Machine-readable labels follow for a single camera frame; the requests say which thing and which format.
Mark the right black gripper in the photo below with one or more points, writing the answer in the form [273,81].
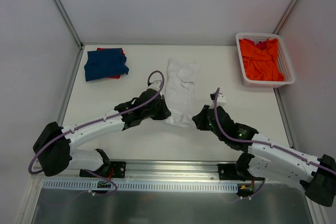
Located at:
[206,118]

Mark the magenta garment in basket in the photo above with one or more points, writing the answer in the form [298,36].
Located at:
[261,45]

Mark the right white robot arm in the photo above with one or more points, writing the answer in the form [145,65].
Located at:
[263,158]

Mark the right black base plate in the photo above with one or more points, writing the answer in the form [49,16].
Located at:
[234,171]

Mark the folded red t shirt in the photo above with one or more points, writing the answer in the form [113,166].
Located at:
[114,50]

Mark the folded blue t shirt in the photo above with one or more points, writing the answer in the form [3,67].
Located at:
[105,63]

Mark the white t shirt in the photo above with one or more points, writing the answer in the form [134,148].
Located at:
[179,91]

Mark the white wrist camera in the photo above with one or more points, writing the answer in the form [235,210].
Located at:
[156,85]
[220,98]

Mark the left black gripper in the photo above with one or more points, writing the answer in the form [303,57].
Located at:
[159,107]

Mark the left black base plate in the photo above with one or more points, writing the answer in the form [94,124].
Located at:
[115,169]

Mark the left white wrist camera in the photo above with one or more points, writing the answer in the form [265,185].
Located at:
[156,85]

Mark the white slotted cable duct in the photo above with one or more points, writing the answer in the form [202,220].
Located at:
[97,185]

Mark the white plastic basket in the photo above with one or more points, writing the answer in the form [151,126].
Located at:
[283,61]

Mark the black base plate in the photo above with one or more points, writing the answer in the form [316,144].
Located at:
[115,169]
[234,171]

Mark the aluminium mounting rail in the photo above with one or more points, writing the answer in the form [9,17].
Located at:
[184,171]

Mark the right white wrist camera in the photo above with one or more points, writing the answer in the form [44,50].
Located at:
[220,98]

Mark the orange t shirt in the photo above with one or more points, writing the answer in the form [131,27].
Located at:
[261,65]

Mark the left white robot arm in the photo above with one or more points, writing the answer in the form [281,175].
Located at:
[58,147]

